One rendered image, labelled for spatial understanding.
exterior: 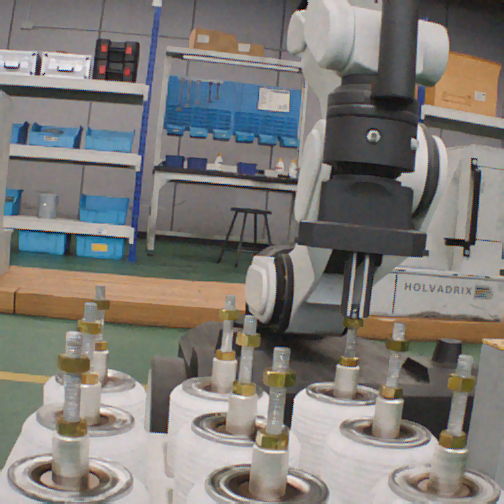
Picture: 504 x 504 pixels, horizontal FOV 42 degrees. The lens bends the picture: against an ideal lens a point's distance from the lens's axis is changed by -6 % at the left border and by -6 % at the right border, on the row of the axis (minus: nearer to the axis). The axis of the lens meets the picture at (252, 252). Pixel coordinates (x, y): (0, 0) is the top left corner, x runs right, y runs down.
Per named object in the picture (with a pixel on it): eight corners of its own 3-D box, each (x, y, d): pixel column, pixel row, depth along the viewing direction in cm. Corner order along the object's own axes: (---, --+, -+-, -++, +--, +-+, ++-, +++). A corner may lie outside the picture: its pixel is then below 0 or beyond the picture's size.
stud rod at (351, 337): (353, 382, 65) (362, 305, 64) (345, 383, 64) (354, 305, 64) (346, 380, 65) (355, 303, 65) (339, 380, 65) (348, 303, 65)
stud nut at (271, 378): (279, 379, 41) (280, 365, 41) (300, 385, 39) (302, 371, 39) (256, 382, 39) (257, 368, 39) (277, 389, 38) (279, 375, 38)
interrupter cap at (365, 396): (397, 401, 65) (398, 394, 65) (351, 413, 59) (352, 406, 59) (337, 385, 70) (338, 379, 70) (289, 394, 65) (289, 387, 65)
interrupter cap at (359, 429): (448, 448, 51) (449, 440, 51) (364, 455, 48) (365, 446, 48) (401, 421, 58) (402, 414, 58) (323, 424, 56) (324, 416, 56)
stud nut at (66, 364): (91, 374, 37) (92, 359, 37) (62, 374, 36) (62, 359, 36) (83, 365, 39) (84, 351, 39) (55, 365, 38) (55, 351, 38)
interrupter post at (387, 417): (404, 440, 52) (410, 401, 52) (378, 442, 52) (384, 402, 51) (390, 431, 55) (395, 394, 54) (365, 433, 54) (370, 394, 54)
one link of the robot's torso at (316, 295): (249, 280, 133) (313, 94, 95) (348, 287, 136) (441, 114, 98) (252, 351, 124) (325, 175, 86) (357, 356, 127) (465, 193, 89)
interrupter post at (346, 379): (361, 399, 65) (365, 366, 65) (346, 403, 63) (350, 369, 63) (341, 394, 67) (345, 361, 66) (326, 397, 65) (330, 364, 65)
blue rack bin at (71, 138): (36, 150, 535) (39, 125, 534) (81, 154, 541) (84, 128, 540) (25, 145, 486) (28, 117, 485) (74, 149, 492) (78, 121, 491)
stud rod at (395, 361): (395, 415, 53) (407, 323, 53) (391, 417, 52) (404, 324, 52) (383, 412, 54) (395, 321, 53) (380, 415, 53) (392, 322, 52)
